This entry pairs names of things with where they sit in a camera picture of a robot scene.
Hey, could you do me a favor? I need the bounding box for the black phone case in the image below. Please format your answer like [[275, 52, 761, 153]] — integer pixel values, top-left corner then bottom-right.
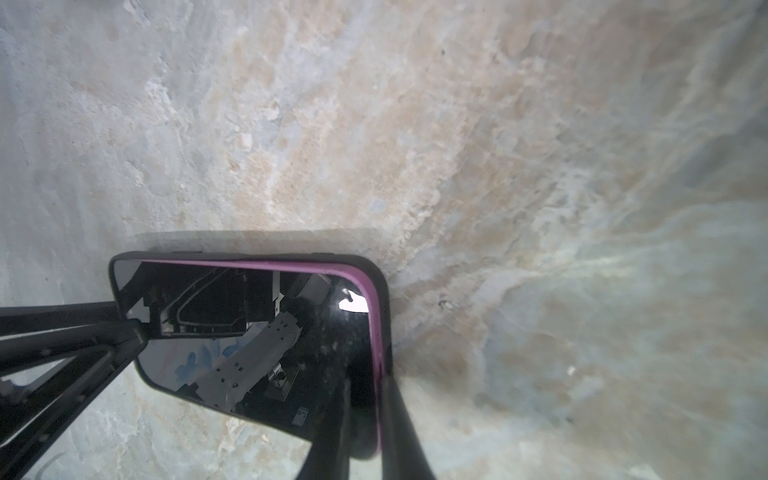
[[107, 251, 394, 460]]

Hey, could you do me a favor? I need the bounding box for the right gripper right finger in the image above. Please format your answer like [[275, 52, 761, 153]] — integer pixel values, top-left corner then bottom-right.
[[380, 376, 436, 480]]

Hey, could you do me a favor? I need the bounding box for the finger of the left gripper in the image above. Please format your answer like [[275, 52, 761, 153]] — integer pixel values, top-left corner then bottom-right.
[[1, 321, 147, 479], [1, 302, 120, 336]]

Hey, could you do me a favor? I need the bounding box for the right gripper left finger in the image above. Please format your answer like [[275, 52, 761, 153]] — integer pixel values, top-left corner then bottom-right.
[[296, 379, 351, 480]]

